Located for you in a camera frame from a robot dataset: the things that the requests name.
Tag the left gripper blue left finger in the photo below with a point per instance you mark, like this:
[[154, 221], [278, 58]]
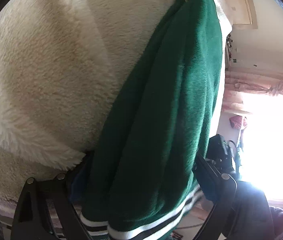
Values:
[[39, 200]]

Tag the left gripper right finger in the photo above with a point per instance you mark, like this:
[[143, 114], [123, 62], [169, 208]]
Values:
[[239, 210]]

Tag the green white varsity jacket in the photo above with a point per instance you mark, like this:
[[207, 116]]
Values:
[[142, 182]]

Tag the pink garment on sill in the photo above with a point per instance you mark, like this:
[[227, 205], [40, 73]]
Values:
[[238, 122]]

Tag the pink floral curtain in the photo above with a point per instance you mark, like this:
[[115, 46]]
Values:
[[240, 87]]

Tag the floral purple bed blanket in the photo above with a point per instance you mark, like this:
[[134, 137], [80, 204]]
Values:
[[62, 64]]

